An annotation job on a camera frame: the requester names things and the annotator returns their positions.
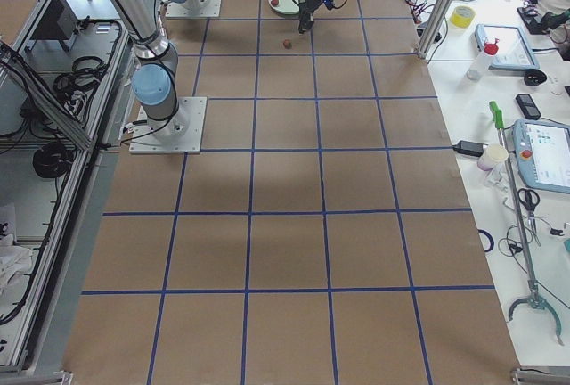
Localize aluminium frame post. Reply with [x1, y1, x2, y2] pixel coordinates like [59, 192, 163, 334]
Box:
[416, 0, 452, 59]

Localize long reacher grabber tool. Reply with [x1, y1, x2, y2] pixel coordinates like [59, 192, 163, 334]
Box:
[488, 100, 566, 346]

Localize teach pendant tablet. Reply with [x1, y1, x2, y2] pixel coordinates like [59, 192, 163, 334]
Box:
[474, 24, 540, 71]
[512, 119, 569, 194]

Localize yellow tape roll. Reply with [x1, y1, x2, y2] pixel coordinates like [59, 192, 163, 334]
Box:
[450, 5, 476, 29]

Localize light green plate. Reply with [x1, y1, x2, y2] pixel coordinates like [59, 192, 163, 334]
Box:
[268, 0, 299, 15]

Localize black handled scissors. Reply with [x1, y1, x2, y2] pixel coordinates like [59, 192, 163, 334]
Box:
[517, 188, 541, 246]

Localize far teach pendant tablet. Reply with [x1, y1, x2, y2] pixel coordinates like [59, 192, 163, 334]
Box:
[474, 24, 540, 71]

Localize white paper cup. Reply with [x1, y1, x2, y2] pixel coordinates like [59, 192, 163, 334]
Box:
[477, 144, 509, 171]

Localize clear bottle red cap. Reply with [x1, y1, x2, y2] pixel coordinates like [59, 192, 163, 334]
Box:
[466, 39, 499, 81]

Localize black power adapter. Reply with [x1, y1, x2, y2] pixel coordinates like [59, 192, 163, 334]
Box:
[452, 140, 486, 158]

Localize near teach pendant tablet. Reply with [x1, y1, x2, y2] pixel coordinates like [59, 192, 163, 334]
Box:
[512, 119, 569, 194]

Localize black phone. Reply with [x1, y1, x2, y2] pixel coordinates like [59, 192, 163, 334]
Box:
[516, 94, 542, 120]

